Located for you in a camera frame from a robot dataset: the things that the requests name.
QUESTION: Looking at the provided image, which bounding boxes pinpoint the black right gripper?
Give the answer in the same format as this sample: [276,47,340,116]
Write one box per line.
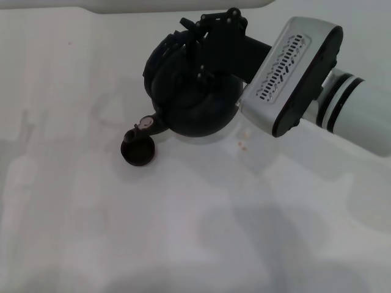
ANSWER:
[179,7,272,85]

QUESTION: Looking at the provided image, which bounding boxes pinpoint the black round teapot with handle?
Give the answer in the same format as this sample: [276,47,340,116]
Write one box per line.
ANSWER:
[123,29,245,144]

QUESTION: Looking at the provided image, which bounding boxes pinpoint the small dark brown teacup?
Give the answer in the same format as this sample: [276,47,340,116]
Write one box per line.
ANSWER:
[120,134,157,167]

